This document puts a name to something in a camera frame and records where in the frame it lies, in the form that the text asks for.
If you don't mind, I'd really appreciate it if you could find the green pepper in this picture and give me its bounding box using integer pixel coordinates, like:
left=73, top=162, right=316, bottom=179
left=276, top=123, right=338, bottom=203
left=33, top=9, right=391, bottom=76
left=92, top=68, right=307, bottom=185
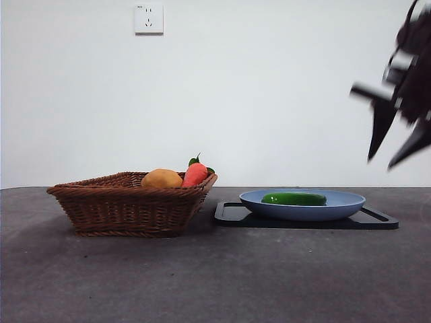
left=261, top=192, right=327, bottom=206

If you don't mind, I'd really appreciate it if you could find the blue round plate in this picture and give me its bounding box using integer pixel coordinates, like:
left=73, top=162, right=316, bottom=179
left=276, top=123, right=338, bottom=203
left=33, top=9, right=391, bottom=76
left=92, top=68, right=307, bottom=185
left=238, top=188, right=366, bottom=222

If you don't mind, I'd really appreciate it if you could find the orange carrot with green leaves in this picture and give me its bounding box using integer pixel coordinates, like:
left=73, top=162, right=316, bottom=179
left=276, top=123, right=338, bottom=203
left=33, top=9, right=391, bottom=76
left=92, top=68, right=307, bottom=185
left=181, top=152, right=216, bottom=188

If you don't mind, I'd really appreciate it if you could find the white wall socket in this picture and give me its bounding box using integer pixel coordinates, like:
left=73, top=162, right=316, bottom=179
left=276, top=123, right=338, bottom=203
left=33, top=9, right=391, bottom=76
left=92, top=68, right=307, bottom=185
left=134, top=2, right=165, bottom=36

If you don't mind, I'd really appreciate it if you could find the black rectangular tray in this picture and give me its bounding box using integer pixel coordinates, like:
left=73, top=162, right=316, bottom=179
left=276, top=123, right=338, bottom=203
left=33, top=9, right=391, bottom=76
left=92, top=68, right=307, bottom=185
left=213, top=201, right=400, bottom=231

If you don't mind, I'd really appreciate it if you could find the brown wicker basket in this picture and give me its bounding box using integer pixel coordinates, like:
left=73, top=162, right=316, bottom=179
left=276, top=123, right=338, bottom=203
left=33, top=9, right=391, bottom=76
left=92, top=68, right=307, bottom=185
left=46, top=171, right=219, bottom=238

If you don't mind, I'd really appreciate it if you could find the yellow-brown potato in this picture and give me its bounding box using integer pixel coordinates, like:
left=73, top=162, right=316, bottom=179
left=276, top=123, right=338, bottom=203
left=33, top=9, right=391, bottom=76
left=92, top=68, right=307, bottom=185
left=140, top=168, right=184, bottom=189

